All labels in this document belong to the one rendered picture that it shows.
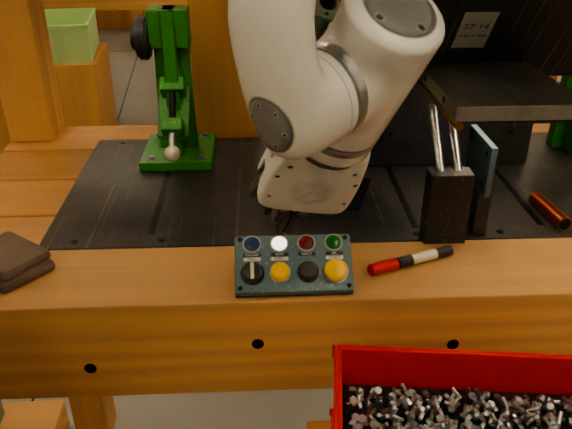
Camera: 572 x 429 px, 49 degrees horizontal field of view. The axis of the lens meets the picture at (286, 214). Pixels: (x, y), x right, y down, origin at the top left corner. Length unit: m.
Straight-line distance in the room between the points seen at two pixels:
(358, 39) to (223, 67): 0.82
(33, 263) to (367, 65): 0.55
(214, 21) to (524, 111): 0.68
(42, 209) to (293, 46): 0.74
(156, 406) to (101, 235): 1.06
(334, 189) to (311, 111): 0.20
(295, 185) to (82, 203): 0.51
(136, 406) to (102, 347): 1.12
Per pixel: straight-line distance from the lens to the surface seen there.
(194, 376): 0.86
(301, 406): 1.91
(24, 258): 0.88
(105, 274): 0.87
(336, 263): 0.78
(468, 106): 0.77
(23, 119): 1.39
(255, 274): 0.78
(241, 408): 1.91
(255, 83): 0.47
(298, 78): 0.45
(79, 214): 1.03
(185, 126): 1.13
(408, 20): 0.50
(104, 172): 1.16
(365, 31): 0.48
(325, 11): 0.96
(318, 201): 0.66
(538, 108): 0.80
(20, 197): 1.17
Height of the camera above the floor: 1.37
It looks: 28 degrees down
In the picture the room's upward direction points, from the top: straight up
